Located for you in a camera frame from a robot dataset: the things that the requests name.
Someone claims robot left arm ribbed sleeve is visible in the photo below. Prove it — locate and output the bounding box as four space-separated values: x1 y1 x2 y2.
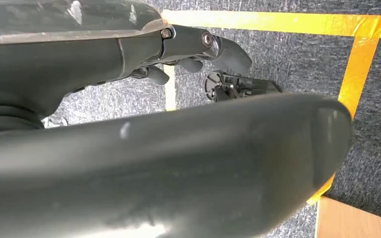
0 87 45 132

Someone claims black machine part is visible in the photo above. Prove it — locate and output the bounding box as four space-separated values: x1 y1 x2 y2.
205 70 283 103

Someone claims wooden table leg panel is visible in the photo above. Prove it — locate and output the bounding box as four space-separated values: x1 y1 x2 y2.
315 196 381 238

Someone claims white scrap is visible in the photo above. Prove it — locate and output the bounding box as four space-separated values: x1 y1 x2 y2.
42 116 68 129

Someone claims yellow floor tape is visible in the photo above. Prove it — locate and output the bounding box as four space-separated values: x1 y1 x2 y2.
161 9 381 206

